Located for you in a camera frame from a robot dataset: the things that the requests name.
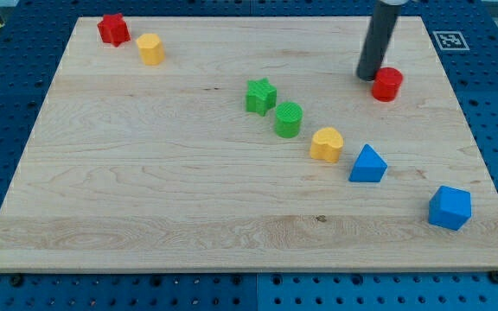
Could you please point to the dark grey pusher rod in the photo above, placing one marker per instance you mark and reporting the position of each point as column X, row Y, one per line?
column 379, row 32

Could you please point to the green star block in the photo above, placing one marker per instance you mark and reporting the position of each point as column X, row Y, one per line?
column 261, row 96

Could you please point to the red star block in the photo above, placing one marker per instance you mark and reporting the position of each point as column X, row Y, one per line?
column 113, row 29

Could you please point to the red cylinder block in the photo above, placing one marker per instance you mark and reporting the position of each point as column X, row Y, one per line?
column 387, row 83

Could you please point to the white fiducial marker tag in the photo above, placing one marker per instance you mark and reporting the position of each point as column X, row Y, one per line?
column 448, row 40

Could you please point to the yellow heart block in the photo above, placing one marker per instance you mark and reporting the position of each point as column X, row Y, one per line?
column 327, row 144

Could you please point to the green cylinder block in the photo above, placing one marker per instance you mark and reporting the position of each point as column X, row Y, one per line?
column 288, row 118

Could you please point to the blue triangle block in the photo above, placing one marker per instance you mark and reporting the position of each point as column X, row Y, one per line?
column 368, row 167

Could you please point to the blue cube block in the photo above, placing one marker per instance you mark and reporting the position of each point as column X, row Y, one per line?
column 450, row 208

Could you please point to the yellow hexagon block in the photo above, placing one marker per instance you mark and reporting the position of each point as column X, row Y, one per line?
column 151, row 49

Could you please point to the wooden board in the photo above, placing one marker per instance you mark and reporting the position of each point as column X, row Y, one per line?
column 139, row 169

